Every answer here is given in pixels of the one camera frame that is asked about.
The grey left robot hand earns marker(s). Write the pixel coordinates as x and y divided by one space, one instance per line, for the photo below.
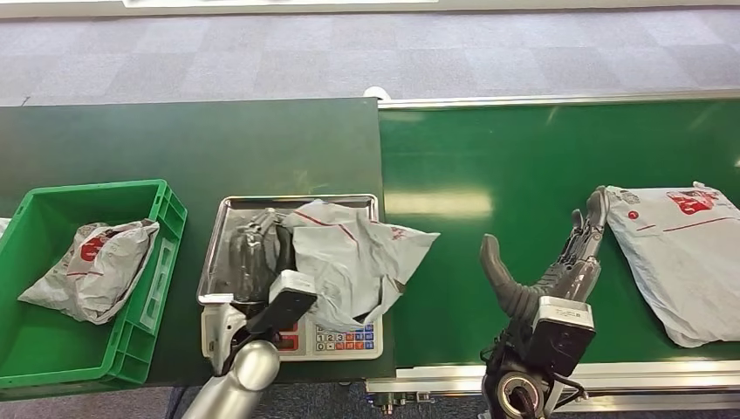
254 260

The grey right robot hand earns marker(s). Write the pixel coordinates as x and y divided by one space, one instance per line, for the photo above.
520 295

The grey mailer package red stripe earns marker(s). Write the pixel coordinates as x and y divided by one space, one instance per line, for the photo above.
347 260

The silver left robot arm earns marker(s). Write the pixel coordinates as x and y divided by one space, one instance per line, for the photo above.
237 376

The green conveyor belt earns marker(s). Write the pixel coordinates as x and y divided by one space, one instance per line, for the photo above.
462 162

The crumpled grey mailer package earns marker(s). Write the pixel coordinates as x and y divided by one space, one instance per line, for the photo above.
95 272

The large flat grey mailer package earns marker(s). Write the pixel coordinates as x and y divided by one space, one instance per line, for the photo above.
682 260

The white package corner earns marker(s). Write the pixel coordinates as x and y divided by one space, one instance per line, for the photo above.
3 226

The electronic scale with steel tray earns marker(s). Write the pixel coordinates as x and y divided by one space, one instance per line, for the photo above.
341 344

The dark green table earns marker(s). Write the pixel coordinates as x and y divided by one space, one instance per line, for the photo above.
202 150

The white round roller cap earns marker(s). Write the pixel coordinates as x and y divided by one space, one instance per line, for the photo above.
377 92

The green plastic crate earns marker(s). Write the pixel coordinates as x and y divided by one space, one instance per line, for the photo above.
34 347

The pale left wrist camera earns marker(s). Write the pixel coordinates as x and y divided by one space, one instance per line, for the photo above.
286 300

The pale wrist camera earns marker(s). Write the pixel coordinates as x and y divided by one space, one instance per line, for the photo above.
561 335
286 300

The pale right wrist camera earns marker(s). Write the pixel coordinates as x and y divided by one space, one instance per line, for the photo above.
561 335

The aluminium conveyor frame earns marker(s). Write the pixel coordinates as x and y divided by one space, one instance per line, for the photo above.
647 379

